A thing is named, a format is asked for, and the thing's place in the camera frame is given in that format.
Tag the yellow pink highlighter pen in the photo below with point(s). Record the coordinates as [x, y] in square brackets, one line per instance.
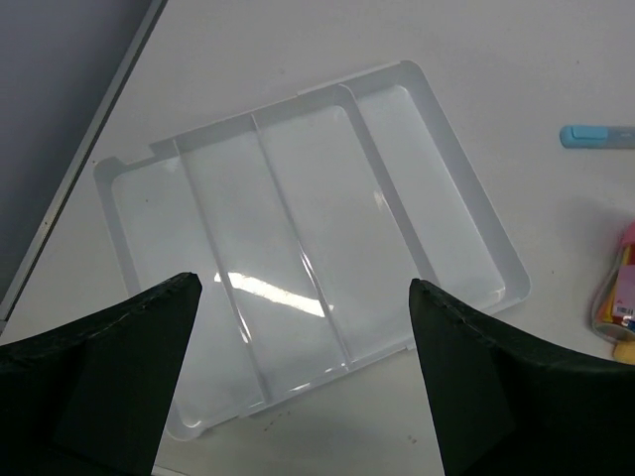
[624, 352]

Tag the pink sticky notes tube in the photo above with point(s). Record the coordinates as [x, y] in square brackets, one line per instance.
[612, 314]

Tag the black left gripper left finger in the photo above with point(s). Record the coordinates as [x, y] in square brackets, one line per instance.
[92, 397]

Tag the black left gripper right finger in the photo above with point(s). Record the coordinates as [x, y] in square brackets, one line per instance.
[505, 402]

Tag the white divided plastic tray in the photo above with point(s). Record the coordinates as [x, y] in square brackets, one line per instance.
[305, 221]

